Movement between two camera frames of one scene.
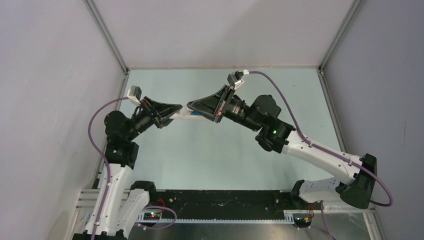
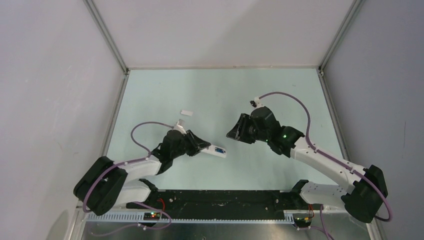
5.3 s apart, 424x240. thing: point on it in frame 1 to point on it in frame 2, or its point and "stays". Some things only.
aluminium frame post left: [107, 35] stays
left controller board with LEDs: [151, 216] stays
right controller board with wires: [302, 220] stays
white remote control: [186, 114] to [216, 151]
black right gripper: [215, 106] to [238, 132]
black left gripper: [161, 111] to [196, 144]
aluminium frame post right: [355, 7] stays
